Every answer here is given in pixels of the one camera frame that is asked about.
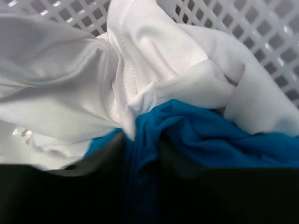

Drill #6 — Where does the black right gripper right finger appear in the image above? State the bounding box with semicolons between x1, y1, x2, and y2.
159;142;299;224

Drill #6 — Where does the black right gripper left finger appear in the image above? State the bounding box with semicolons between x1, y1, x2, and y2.
0;134;125;224

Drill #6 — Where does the blue t-shirt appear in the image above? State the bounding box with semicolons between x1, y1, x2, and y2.
86;98;299;224

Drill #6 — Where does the white t-shirt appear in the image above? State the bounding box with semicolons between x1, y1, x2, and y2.
0;0;299;170

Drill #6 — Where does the white plastic laundry basket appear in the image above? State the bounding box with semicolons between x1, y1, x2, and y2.
0;0;299;107

